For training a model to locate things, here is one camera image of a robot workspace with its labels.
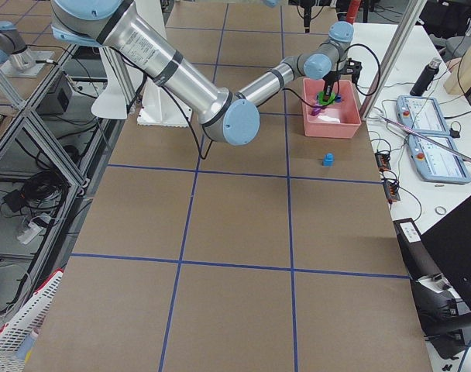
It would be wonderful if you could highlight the purple curved toy block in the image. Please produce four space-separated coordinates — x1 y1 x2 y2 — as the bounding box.
310 105 323 116

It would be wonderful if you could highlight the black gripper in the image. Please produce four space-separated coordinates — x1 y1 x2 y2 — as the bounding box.
322 58 363 103

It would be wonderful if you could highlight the teach pendant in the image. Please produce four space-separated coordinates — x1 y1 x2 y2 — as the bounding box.
396 95 449 135
407 135 471 184

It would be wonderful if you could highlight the metal grabber stick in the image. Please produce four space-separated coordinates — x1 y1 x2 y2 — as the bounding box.
376 115 471 163

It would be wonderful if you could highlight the lower teach pendant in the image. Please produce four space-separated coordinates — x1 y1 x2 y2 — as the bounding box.
407 135 471 184

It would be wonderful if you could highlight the small blue toy block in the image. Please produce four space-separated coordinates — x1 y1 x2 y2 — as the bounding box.
321 153 335 167

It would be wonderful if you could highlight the black water bottle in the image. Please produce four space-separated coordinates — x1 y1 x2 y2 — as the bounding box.
410 57 442 97

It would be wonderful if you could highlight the upper teach pendant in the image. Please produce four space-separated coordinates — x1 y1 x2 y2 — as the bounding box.
396 95 449 135

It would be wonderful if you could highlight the aluminium frame post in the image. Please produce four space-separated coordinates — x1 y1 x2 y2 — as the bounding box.
359 0 427 120

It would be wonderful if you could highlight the neighbouring robot arm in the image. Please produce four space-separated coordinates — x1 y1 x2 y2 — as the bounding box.
0 21 27 64

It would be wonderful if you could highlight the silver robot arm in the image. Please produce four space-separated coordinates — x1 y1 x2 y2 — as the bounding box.
50 1 354 146

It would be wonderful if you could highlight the white plastic basket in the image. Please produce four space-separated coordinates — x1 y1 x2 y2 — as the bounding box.
0 269 64 371

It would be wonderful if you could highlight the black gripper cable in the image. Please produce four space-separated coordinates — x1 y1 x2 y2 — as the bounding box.
349 43 382 97

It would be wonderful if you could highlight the green toy block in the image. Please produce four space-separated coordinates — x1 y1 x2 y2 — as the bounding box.
317 91 336 106

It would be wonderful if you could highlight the black laptop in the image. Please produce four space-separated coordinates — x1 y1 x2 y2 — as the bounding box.
421 195 471 309

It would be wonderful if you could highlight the pink plastic box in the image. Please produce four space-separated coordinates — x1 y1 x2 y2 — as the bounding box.
301 78 362 139

